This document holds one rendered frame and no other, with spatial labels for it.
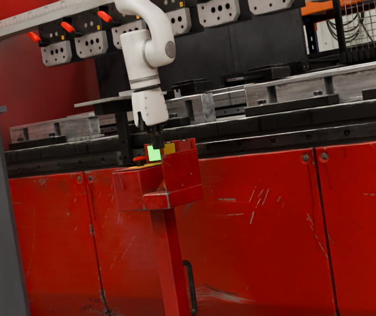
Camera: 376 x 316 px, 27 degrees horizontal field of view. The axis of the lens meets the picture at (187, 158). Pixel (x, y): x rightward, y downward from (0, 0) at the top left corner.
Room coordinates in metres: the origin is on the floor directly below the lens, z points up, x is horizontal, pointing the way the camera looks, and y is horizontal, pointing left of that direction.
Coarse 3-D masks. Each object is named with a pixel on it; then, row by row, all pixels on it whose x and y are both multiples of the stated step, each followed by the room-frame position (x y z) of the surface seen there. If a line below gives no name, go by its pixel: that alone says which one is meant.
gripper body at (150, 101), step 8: (152, 88) 2.18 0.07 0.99; (160, 88) 2.23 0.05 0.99; (136, 96) 2.18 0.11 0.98; (144, 96) 2.17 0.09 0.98; (152, 96) 2.19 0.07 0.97; (160, 96) 2.22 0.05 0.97; (136, 104) 2.18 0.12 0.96; (144, 104) 2.17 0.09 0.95; (152, 104) 2.19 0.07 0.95; (160, 104) 2.21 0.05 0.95; (136, 112) 2.18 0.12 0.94; (144, 112) 2.17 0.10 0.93; (152, 112) 2.18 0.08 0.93; (160, 112) 2.21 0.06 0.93; (136, 120) 2.19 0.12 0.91; (144, 120) 2.17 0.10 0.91; (152, 120) 2.18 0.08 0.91; (160, 120) 2.21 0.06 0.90
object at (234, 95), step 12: (324, 72) 2.57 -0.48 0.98; (252, 84) 2.76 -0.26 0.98; (216, 96) 2.87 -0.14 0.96; (228, 96) 2.83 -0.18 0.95; (240, 96) 2.80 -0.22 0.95; (216, 108) 2.89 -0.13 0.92; (228, 108) 2.84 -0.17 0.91; (240, 108) 2.81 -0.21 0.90; (108, 120) 3.26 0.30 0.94; (108, 132) 3.28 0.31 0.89
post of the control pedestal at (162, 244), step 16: (160, 224) 2.25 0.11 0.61; (176, 224) 2.28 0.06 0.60; (160, 240) 2.26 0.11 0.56; (176, 240) 2.27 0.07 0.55; (160, 256) 2.26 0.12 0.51; (176, 256) 2.26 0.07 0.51; (160, 272) 2.27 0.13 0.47; (176, 272) 2.26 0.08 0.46; (176, 288) 2.25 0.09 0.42; (176, 304) 2.24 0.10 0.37
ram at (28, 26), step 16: (0, 0) 3.20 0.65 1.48; (16, 0) 3.13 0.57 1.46; (32, 0) 3.07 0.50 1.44; (48, 0) 3.01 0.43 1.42; (96, 0) 2.84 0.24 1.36; (112, 0) 2.78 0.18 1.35; (0, 16) 3.21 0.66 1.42; (48, 16) 3.02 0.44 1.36; (64, 16) 2.96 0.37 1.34; (0, 32) 3.22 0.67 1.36; (16, 32) 3.18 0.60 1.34
